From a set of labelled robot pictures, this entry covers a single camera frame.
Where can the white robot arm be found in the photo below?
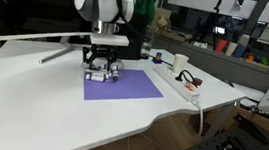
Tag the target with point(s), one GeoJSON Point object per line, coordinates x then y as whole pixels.
{"type": "Point", "coordinates": [105, 15]}

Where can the purple paper mat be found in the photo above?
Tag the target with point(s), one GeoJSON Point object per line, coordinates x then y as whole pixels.
{"type": "Point", "coordinates": [131, 84]}

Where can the white framed computer monitor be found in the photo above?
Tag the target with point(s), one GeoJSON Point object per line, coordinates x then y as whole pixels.
{"type": "Point", "coordinates": [20, 19]}

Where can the white power strip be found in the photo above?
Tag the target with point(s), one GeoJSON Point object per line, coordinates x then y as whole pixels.
{"type": "Point", "coordinates": [185, 88]}

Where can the black plug with cable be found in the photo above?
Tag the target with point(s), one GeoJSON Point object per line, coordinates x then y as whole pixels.
{"type": "Point", "coordinates": [182, 75]}

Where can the white bottle front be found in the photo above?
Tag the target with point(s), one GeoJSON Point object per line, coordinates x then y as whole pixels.
{"type": "Point", "coordinates": [99, 78]}

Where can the black coffee machine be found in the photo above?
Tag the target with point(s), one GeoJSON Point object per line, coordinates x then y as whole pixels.
{"type": "Point", "coordinates": [133, 50]}

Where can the red plug adapter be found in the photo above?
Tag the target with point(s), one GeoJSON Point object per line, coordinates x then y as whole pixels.
{"type": "Point", "coordinates": [197, 82]}

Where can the white bottle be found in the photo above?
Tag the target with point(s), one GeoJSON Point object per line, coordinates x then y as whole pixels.
{"type": "Point", "coordinates": [99, 78]}
{"type": "Point", "coordinates": [107, 74]}
{"type": "Point", "coordinates": [114, 68]}

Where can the white bottle back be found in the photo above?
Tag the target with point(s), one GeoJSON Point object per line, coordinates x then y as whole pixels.
{"type": "Point", "coordinates": [114, 68]}

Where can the blue cup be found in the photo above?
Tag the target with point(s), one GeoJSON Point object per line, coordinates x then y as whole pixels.
{"type": "Point", "coordinates": [239, 51]}

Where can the green cloth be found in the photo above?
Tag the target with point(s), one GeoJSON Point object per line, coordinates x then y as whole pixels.
{"type": "Point", "coordinates": [146, 8]}

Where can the red cup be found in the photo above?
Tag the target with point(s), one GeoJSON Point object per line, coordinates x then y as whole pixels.
{"type": "Point", "coordinates": [220, 45]}

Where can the white paper cup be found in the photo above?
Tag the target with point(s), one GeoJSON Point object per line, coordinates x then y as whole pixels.
{"type": "Point", "coordinates": [179, 62]}

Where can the blue and orange block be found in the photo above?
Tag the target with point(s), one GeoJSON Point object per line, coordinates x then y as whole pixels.
{"type": "Point", "coordinates": [157, 58]}

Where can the white bottle middle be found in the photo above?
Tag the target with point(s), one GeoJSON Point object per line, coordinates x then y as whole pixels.
{"type": "Point", "coordinates": [107, 74]}

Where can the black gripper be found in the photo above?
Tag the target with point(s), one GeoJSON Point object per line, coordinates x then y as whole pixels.
{"type": "Point", "coordinates": [108, 52]}

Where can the cream cup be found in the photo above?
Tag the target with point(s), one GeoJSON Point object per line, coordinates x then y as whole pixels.
{"type": "Point", "coordinates": [231, 48]}

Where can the clear water bottle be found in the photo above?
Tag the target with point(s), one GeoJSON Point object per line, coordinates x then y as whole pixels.
{"type": "Point", "coordinates": [148, 42]}

